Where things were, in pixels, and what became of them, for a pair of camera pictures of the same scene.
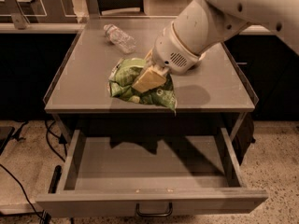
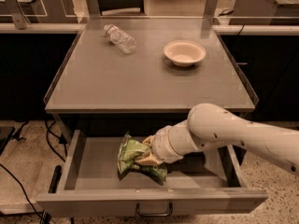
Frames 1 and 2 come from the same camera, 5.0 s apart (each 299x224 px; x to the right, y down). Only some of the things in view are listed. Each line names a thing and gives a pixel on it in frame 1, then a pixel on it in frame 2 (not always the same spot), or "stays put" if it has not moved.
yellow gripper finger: [149, 54] → [148, 140]
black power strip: [55, 179] stays put
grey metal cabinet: [214, 94] stays put
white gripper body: [169, 54] → [163, 144]
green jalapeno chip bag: [122, 75] → [128, 150]
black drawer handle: [154, 215] stays put
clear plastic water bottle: [121, 40] stays put
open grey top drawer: [139, 176] stays put
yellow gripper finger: [151, 78] → [149, 159]
